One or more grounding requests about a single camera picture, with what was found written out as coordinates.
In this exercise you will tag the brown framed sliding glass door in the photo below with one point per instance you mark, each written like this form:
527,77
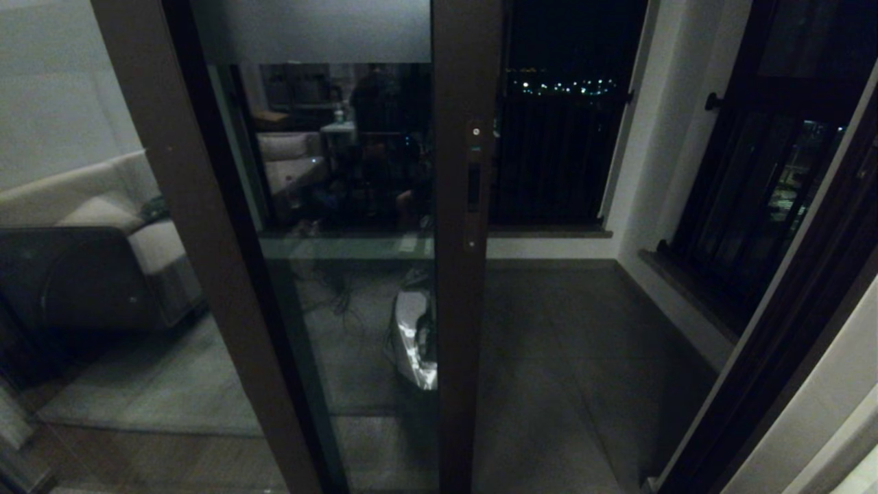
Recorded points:
466,343

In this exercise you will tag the wide black balcony railing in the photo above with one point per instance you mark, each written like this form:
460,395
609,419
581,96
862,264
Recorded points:
549,158

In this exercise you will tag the brown framed fixed glass panel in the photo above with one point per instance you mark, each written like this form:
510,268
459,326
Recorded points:
233,309

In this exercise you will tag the short grey stone sill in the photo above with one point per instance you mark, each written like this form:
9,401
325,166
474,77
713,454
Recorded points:
686,293

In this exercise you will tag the light grey sofa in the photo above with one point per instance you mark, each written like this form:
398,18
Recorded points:
158,247

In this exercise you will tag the grey rug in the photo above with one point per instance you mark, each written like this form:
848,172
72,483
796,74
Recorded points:
158,391

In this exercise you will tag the dark brown window frame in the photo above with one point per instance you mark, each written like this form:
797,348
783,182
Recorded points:
789,41

